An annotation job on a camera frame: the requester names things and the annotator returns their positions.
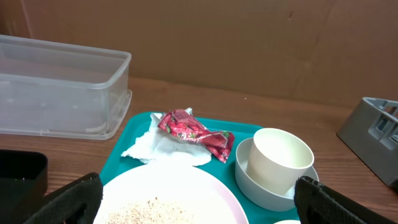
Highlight small white plate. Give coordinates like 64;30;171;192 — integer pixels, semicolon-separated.
273;220;301;224

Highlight large pink plate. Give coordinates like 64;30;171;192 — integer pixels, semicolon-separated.
95;164;248;223

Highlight black tray bin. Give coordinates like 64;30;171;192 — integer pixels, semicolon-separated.
1;149;48;223

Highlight white napkin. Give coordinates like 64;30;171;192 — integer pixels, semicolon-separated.
121;113;211;166

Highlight grey bowl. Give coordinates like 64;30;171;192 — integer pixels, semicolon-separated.
234;137;320;212

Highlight rice food scraps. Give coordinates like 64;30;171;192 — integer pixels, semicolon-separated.
103;198;195;224

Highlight teal serving tray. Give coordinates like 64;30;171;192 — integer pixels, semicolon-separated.
99;112;299;224

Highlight cream cup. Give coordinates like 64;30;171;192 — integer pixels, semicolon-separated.
246;128;315;195

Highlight red snack wrapper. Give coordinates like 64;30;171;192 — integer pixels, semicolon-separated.
157;109;235;163

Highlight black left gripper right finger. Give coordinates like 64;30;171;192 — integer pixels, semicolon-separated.
294;176;397;224

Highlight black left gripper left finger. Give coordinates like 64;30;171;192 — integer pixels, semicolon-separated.
24;172;103;224

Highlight grey dish rack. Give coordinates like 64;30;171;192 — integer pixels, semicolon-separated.
336;97;397;189

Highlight clear plastic bin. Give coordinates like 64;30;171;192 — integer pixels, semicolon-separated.
1;35;132;140

